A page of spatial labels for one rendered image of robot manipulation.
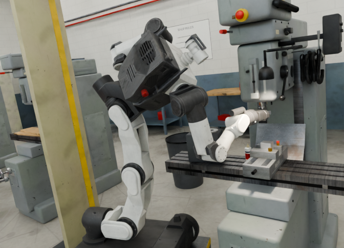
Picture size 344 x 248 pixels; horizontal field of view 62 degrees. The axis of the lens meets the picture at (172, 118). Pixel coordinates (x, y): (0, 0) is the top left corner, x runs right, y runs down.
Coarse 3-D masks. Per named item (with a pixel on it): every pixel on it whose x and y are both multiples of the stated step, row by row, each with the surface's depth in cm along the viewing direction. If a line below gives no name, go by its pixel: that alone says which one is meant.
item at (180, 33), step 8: (184, 24) 644; (192, 24) 633; (200, 24) 623; (208, 24) 613; (176, 32) 660; (184, 32) 649; (192, 32) 638; (200, 32) 628; (208, 32) 617; (176, 40) 666; (184, 40) 654; (208, 40) 622; (184, 48) 658; (208, 48) 626
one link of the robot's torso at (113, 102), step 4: (112, 100) 150; (116, 100) 150; (120, 100) 150; (108, 104) 151; (112, 104) 151; (116, 104) 150; (120, 104) 149; (124, 104) 150; (108, 108) 152; (124, 108) 148; (128, 108) 150; (128, 112) 150; (132, 112) 151; (128, 116) 151
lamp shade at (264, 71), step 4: (264, 68) 136; (268, 68) 135; (260, 72) 137; (264, 72) 135; (268, 72) 135; (272, 72) 135; (260, 76) 137; (264, 76) 135; (268, 76) 135; (272, 76) 135
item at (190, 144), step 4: (212, 132) 183; (216, 132) 184; (220, 132) 186; (188, 136) 188; (212, 136) 182; (216, 136) 181; (188, 140) 189; (192, 140) 188; (216, 140) 182; (188, 144) 190; (192, 144) 189; (188, 148) 190; (192, 148) 189; (188, 152) 191; (192, 152) 190; (188, 156) 192; (192, 156) 191; (192, 160) 191; (196, 160) 190; (200, 160) 189; (204, 160) 188
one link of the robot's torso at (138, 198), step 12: (132, 168) 152; (132, 180) 152; (132, 192) 154; (144, 192) 168; (132, 204) 162; (144, 204) 170; (120, 216) 167; (132, 216) 164; (144, 216) 171; (132, 228) 163
